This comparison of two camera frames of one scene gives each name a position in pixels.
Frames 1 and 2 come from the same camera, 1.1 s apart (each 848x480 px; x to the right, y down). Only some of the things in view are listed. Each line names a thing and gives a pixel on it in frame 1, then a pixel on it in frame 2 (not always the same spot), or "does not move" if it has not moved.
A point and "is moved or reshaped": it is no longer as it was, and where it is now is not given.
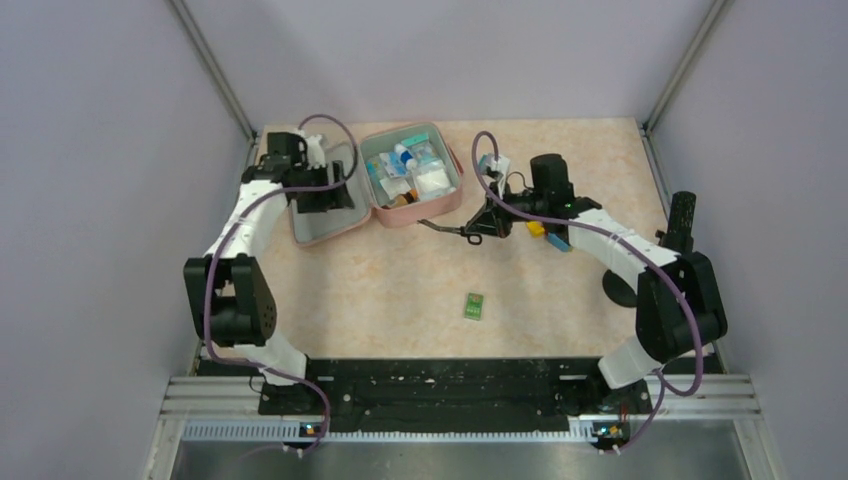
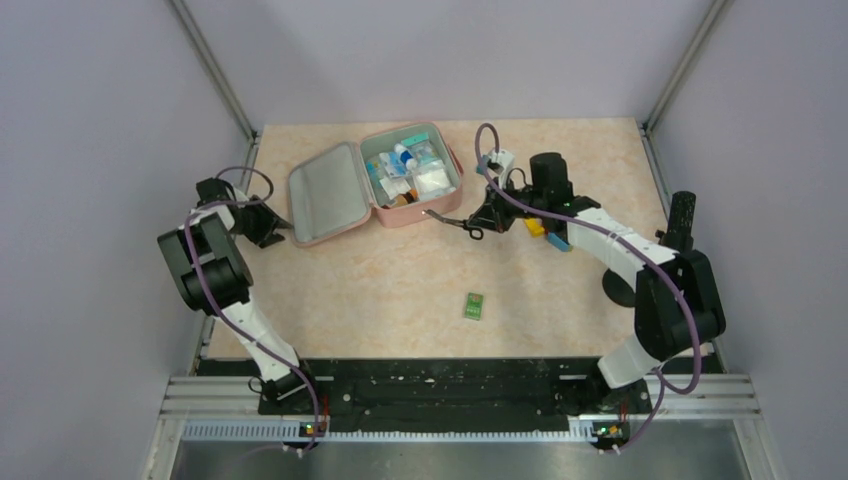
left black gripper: [335, 197] → [265, 235]
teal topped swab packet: [421, 149] does not move
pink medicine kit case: [402, 173] does not move
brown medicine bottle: [406, 198] does not move
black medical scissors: [474, 239] is moved or reshaped
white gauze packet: [395, 186] does not move
